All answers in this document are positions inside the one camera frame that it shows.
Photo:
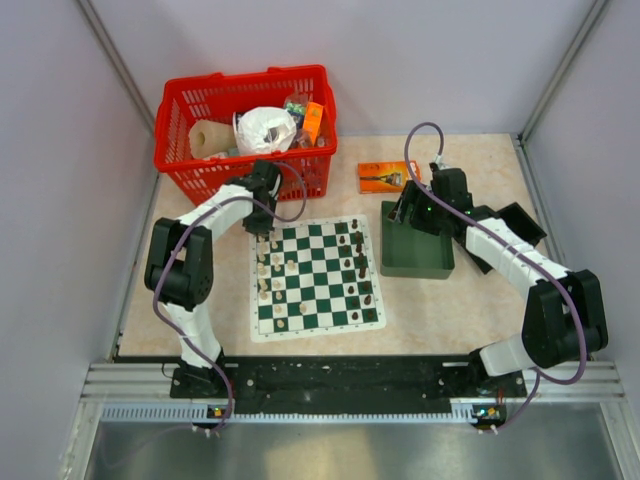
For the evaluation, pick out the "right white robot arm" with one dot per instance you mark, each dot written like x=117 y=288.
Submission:
x=564 y=317

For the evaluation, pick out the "orange razor box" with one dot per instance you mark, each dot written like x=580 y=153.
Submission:
x=385 y=177

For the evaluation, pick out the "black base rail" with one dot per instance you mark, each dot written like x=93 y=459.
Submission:
x=336 y=385

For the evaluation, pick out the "white toilet paper roll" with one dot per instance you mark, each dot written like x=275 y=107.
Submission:
x=263 y=131

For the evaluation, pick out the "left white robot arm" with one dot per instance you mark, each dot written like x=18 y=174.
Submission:
x=180 y=265

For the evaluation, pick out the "beige paper roll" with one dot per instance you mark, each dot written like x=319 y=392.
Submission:
x=208 y=138

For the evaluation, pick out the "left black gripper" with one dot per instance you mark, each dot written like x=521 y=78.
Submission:
x=258 y=227

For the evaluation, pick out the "green piece tray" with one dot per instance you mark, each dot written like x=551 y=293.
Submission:
x=409 y=253

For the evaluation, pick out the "green white chess mat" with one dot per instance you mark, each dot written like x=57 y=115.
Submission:
x=299 y=288

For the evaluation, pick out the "black tray lid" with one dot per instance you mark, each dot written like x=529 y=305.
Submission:
x=515 y=217

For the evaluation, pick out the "orange carton in basket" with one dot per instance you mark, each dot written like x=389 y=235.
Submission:
x=312 y=123

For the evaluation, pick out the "red plastic shopping basket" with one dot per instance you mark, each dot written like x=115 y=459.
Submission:
x=217 y=97

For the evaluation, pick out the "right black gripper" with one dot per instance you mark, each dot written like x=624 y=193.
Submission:
x=410 y=196

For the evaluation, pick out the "white knight g8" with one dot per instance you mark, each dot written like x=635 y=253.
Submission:
x=262 y=245

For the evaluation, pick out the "green snack packet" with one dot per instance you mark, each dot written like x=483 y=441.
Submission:
x=296 y=105

